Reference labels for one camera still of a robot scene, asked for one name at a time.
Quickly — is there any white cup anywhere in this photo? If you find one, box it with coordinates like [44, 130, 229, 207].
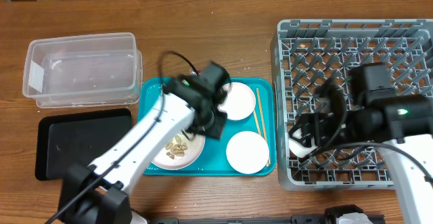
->
[288, 129, 317, 158]

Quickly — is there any pink bowl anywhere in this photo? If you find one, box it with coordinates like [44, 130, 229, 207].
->
[218, 82, 256, 120]

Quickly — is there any wooden chopstick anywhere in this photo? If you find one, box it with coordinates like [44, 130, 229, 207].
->
[256, 88, 268, 142]
[253, 110, 270, 167]

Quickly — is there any white bowl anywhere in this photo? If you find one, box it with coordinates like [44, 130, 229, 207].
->
[226, 131, 269, 175]

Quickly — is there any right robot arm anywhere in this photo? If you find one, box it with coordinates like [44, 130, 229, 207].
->
[288, 63, 432, 223]

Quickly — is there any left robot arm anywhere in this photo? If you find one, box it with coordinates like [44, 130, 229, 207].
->
[48, 62, 229, 224]

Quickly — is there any grey dishwasher rack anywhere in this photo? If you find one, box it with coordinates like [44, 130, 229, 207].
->
[271, 19, 432, 191]

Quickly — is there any pink plate with peanut shells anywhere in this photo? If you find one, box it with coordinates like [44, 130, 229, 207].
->
[152, 132, 206, 170]

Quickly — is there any teal serving tray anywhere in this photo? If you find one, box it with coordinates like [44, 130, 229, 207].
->
[137, 78, 277, 177]

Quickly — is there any clear plastic bin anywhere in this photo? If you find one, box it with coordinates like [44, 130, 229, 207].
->
[22, 32, 143, 108]

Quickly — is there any black rectangular tray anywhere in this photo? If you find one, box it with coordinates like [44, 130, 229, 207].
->
[35, 108, 133, 181]

